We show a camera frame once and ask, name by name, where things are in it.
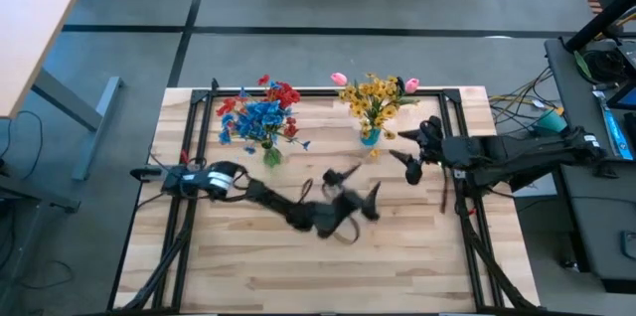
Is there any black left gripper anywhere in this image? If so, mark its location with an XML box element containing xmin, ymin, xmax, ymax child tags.
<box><xmin>302</xmin><ymin>163</ymin><xmax>383</xmax><ymax>238</ymax></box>

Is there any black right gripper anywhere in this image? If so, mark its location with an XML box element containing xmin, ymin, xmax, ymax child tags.
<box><xmin>389</xmin><ymin>115</ymin><xmax>481</xmax><ymax>186</ymax></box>

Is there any pink artificial tulip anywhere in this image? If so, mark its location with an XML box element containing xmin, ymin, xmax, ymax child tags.
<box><xmin>330</xmin><ymin>72</ymin><xmax>372</xmax><ymax>108</ymax></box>
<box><xmin>392</xmin><ymin>77</ymin><xmax>421</xmax><ymax>107</ymax></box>

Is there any red artificial flower bunch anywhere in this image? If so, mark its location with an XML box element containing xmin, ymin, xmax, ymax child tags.
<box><xmin>216</xmin><ymin>97</ymin><xmax>300</xmax><ymax>141</ymax></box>
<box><xmin>256</xmin><ymin>75</ymin><xmax>303</xmax><ymax>109</ymax></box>

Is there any blue glass vase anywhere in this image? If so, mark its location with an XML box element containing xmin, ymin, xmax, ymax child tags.
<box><xmin>360</xmin><ymin>128</ymin><xmax>383</xmax><ymax>148</ymax></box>

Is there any green glass vase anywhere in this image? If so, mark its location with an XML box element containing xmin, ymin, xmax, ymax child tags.
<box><xmin>261</xmin><ymin>145</ymin><xmax>283</xmax><ymax>168</ymax></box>

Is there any white paper sheet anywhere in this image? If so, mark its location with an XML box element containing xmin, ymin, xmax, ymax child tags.
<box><xmin>516</xmin><ymin>176</ymin><xmax>558</xmax><ymax>199</ymax></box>

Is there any teal cup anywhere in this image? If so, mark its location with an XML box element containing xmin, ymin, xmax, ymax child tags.
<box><xmin>534</xmin><ymin>109</ymin><xmax>567</xmax><ymax>138</ymax></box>

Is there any grey side desk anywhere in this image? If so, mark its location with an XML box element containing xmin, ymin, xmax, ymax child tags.
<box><xmin>544</xmin><ymin>37</ymin><xmax>636</xmax><ymax>163</ymax></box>

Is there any blue flat strip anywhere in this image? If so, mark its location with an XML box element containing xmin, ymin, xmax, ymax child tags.
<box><xmin>592</xmin><ymin>89</ymin><xmax>636</xmax><ymax>162</ymax></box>

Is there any dark grey chair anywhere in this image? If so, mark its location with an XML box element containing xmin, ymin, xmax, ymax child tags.
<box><xmin>560</xmin><ymin>159</ymin><xmax>636</xmax><ymax>295</ymax></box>

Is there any dark tablet screen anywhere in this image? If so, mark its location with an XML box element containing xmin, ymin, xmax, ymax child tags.
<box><xmin>606</xmin><ymin>79</ymin><xmax>636</xmax><ymax>111</ymax></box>

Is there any black diagonal pole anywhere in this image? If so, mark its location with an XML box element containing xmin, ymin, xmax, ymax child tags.
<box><xmin>564</xmin><ymin>0</ymin><xmax>636</xmax><ymax>53</ymax></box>

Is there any light wood side table top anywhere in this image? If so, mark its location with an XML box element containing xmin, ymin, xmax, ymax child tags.
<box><xmin>0</xmin><ymin>0</ymin><xmax>85</xmax><ymax>119</ymax></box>

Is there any black metal table frame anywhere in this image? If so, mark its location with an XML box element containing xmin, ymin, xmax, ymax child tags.
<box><xmin>106</xmin><ymin>77</ymin><xmax>548</xmax><ymax>315</ymax></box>

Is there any yellow cable bundle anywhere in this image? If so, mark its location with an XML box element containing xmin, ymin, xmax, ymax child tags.
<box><xmin>489</xmin><ymin>66</ymin><xmax>565</xmax><ymax>131</ymax></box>

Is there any green strap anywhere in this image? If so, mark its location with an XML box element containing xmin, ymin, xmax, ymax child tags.
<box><xmin>573</xmin><ymin>50</ymin><xmax>592</xmax><ymax>81</ymax></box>

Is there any coiled black cable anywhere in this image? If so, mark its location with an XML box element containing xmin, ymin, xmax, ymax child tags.
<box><xmin>583</xmin><ymin>50</ymin><xmax>630</xmax><ymax>83</ymax></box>

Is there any grey side table leg frame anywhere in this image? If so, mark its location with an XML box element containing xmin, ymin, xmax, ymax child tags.
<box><xmin>32</xmin><ymin>68</ymin><xmax>124</xmax><ymax>182</ymax></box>

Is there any black hanging cable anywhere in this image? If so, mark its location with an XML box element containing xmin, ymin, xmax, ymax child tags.
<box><xmin>0</xmin><ymin>109</ymin><xmax>45</xmax><ymax>183</ymax></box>

